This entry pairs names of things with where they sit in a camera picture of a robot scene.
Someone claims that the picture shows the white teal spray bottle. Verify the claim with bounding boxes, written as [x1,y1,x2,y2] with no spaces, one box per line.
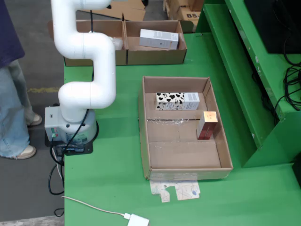
[110,36,124,50]

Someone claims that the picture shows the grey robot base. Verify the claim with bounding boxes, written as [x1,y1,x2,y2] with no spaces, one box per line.
[44,105,100,145]

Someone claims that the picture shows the large cardboard tray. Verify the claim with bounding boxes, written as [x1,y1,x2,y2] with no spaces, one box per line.
[137,75,234,181]

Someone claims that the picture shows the flat cardboard sheet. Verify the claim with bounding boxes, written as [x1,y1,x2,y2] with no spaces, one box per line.
[76,0,149,22]

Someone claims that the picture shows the plain cardboard box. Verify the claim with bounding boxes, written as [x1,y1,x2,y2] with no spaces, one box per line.
[163,0,182,21]
[189,0,206,12]

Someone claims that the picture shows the cardboard box printed BS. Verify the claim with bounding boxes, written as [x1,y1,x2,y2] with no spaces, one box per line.
[178,5,202,22]

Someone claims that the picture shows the cow print carton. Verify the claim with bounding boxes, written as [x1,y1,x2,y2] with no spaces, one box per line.
[154,92,201,112]

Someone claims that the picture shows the small carton with metallic top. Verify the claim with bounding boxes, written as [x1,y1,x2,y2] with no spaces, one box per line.
[196,111,218,141]

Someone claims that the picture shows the white carton with orange stripe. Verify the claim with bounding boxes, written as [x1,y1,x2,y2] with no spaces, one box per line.
[139,28,180,51]

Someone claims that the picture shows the flattened patterned carton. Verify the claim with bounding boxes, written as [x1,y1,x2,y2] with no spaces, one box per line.
[149,180,202,203]

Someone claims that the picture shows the green metal shelf unit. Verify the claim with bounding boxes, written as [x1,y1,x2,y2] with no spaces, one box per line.
[194,0,301,169]

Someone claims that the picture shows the white power adapter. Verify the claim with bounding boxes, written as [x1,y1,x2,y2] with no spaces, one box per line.
[127,212,151,226]

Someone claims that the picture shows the beige shoe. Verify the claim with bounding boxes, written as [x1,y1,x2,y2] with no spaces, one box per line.
[10,145,37,161]
[25,113,43,127]

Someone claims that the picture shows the person in purple shirt, jeans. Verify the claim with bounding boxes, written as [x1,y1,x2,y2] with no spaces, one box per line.
[0,0,43,161]

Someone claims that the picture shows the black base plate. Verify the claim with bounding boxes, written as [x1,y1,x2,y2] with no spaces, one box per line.
[44,135,94,156]

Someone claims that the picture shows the long black cable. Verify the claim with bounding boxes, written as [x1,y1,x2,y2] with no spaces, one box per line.
[52,8,95,163]

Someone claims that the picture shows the white cable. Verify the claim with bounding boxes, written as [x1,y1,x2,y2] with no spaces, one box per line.
[61,195,129,219]

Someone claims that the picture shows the black looped power cables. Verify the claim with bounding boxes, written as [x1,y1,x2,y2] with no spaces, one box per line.
[48,150,66,218]

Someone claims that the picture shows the black cable bundle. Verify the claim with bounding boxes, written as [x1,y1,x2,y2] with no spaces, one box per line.
[251,0,301,127]

